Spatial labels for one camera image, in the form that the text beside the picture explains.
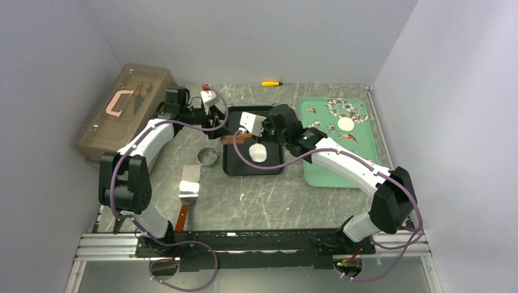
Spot wooden double-ended dough roller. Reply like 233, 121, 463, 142
220, 133, 253, 145

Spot white dough ball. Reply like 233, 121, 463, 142
249, 143, 268, 163

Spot black baking tray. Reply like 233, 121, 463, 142
222, 105, 285, 178

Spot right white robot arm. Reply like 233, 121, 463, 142
246, 104, 417, 253

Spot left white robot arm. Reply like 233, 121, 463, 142
98, 84, 228, 256

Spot flat white dumpling wrapper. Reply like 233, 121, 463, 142
337, 117, 355, 132

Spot yellow screwdriver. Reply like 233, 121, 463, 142
261, 81, 283, 87

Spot translucent brown toolbox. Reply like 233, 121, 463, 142
76, 63, 176, 167

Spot green floral tray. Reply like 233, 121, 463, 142
300, 97, 380, 188

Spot black pliers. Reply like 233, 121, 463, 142
112, 218, 124, 234

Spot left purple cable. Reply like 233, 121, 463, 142
109, 82, 230, 293

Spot purple cable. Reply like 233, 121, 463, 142
109, 82, 230, 293
232, 129, 425, 283

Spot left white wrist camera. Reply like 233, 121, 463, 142
200, 90, 220, 115

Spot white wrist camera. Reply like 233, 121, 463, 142
238, 112, 266, 137
200, 90, 220, 115

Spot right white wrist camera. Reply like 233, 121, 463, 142
238, 112, 266, 137

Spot metal ring cutter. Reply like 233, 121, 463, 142
197, 147, 219, 168

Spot metal spatula orange handle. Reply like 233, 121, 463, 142
175, 165, 201, 233

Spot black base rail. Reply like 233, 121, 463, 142
135, 228, 376, 272

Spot aluminium frame rail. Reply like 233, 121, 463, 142
75, 233, 138, 261

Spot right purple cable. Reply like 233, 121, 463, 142
232, 129, 425, 283

